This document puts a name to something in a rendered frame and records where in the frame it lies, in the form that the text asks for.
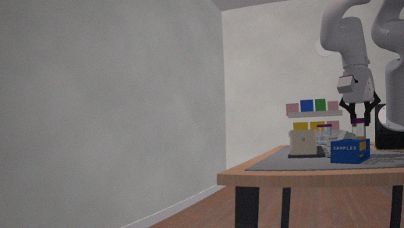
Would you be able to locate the white tube rack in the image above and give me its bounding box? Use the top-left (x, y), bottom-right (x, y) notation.
top-left (317, 135), bottom-right (338, 147)

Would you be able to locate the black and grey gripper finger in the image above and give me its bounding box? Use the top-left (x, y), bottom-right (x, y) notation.
top-left (339, 98), bottom-right (356, 121)
top-left (364, 91), bottom-right (381, 126)

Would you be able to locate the blue tube rack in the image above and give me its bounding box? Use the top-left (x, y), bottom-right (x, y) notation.
top-left (331, 138), bottom-right (370, 164)

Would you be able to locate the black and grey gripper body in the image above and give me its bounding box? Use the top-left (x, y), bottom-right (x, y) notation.
top-left (342, 66), bottom-right (375, 104)

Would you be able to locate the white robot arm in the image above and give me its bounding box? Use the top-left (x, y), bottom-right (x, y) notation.
top-left (320, 0), bottom-right (404, 132)

